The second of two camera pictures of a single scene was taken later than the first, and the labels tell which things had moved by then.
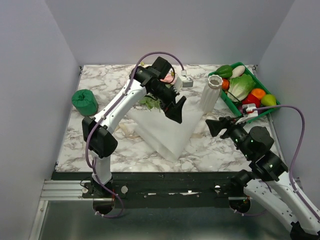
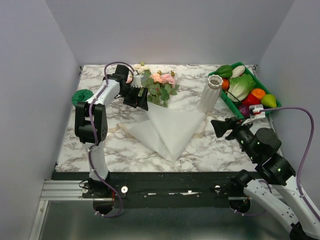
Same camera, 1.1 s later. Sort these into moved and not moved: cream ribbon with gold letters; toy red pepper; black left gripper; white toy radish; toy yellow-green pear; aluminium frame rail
Moved: cream ribbon with gold letters; black left gripper
Not moved: white toy radish; aluminium frame rail; toy yellow-green pear; toy red pepper
